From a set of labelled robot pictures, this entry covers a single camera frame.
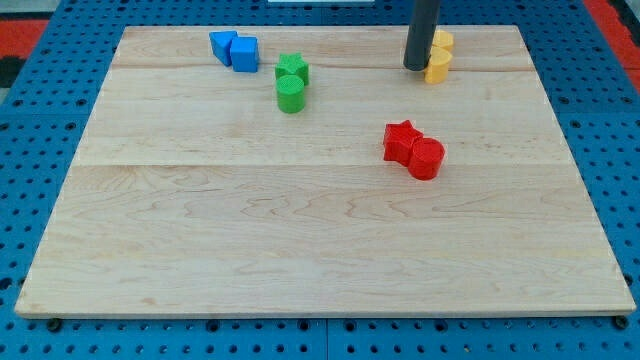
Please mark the red star block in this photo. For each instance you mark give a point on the red star block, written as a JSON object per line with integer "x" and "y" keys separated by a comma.
{"x": 398, "y": 141}

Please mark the green star block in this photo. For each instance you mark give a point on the green star block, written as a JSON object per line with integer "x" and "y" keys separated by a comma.
{"x": 292, "y": 64}

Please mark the green cylinder block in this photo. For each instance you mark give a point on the green cylinder block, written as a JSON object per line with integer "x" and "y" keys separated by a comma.
{"x": 290, "y": 93}

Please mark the red cylinder block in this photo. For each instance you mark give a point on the red cylinder block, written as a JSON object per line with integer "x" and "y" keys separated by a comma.
{"x": 426, "y": 158}

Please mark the light wooden board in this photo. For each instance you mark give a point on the light wooden board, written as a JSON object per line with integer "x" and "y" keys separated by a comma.
{"x": 191, "y": 195}

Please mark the blue cube block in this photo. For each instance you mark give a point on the blue cube block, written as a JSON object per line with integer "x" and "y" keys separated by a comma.
{"x": 244, "y": 53}

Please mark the yellow front block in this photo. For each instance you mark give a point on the yellow front block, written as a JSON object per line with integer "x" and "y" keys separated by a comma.
{"x": 438, "y": 66}

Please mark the yellow block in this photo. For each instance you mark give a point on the yellow block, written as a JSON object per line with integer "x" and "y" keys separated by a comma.
{"x": 443, "y": 40}
{"x": 438, "y": 66}

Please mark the blue triangular block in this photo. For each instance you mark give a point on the blue triangular block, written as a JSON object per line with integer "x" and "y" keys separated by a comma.
{"x": 221, "y": 42}

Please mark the yellow rear block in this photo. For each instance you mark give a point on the yellow rear block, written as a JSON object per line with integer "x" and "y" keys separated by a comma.
{"x": 443, "y": 40}

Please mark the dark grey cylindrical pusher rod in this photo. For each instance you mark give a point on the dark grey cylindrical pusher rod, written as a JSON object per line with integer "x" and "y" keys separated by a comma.
{"x": 421, "y": 32}

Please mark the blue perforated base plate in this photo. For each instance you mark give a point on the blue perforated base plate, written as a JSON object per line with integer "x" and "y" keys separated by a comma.
{"x": 50, "y": 101}

